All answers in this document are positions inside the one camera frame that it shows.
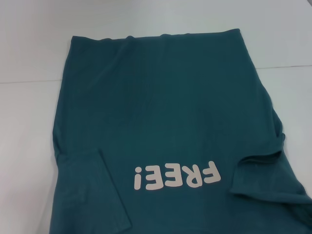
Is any teal t-shirt with FREE print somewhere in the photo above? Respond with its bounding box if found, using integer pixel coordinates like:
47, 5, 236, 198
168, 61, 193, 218
47, 28, 312, 234

